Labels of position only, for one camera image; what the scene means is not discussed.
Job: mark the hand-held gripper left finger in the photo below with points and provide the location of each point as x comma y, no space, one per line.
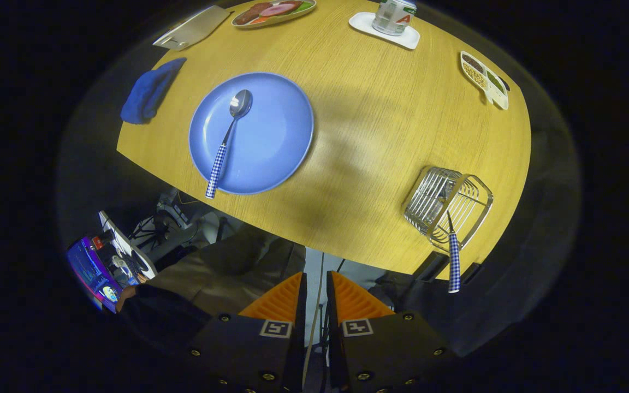
300,305

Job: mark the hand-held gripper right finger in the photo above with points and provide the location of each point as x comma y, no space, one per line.
332,305

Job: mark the person's beige trousers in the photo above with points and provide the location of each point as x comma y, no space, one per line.
238,267

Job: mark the blue round plate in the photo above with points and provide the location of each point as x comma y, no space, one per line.
276,136

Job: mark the white flat device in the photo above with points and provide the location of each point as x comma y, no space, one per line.
129,245

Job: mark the purple lit screen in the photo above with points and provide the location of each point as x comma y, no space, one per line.
90,270

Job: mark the blue folded cloth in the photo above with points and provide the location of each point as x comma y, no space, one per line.
148,93

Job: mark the white divided condiment dish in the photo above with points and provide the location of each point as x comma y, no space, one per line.
484,79

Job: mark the white square coaster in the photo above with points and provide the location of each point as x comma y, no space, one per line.
363,24

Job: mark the silver drink can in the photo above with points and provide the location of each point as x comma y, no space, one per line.
393,16

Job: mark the oval plate of food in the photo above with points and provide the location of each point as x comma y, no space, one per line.
271,11

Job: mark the white toaster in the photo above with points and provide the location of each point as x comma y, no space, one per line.
194,27

